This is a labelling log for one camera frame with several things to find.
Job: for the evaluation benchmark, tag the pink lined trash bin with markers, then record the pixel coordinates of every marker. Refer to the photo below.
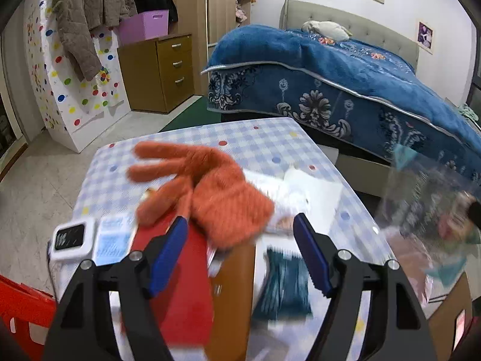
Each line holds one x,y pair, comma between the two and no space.
425,274

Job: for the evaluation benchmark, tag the white pocket wifi device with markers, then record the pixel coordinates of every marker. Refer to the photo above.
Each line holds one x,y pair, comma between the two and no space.
73,241

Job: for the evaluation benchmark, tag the brown leather sheath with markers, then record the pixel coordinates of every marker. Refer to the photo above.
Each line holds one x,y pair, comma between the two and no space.
232,293

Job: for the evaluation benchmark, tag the small wall photo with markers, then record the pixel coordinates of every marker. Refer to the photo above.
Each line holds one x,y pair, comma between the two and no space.
425,37

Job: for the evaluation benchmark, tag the brown wooden drawer cabinet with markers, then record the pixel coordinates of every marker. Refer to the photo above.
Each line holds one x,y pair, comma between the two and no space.
157,73

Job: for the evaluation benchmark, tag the blue floral bed blanket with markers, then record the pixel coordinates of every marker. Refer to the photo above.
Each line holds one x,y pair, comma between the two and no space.
354,92

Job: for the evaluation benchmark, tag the dark teal snack wrapper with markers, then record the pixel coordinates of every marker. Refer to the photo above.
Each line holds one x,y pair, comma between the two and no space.
285,293

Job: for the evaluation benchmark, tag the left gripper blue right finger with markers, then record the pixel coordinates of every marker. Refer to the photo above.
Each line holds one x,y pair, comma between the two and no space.
396,327

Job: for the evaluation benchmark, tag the wooden wardrobe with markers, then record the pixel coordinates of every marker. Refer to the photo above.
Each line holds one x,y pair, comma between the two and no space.
207,21

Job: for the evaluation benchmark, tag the checkered tablecloth table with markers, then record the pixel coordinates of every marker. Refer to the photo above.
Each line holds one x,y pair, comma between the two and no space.
266,146

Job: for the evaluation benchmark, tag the white cardboard sheet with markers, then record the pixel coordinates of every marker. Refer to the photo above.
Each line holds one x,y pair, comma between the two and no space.
298,193

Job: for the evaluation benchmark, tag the orange knit glove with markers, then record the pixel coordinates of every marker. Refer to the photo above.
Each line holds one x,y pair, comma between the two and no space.
208,187

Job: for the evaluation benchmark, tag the red plastic stool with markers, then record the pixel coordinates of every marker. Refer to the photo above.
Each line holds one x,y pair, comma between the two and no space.
22,308

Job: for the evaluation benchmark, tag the white blue medicine box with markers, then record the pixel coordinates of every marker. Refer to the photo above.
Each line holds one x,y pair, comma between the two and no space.
114,237

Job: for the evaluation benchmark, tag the clear plastic bag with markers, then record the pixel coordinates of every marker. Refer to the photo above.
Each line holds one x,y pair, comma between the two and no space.
432,202

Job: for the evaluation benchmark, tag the brown quilted jacket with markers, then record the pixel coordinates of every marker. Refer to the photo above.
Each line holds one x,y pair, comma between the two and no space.
76,18

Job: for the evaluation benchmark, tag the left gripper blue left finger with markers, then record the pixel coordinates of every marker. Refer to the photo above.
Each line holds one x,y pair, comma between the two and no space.
82,328

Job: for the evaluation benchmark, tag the purple plastic storage basket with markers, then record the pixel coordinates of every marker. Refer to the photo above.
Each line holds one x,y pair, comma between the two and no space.
144,26

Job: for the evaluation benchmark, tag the white pillow on bed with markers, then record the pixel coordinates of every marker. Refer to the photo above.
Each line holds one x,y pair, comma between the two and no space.
327,29

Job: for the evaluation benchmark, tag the polka dot white cabinet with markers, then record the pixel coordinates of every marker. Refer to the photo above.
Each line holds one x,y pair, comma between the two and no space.
75,112

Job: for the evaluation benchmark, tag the red paper envelope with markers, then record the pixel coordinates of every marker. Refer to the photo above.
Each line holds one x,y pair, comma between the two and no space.
183,310

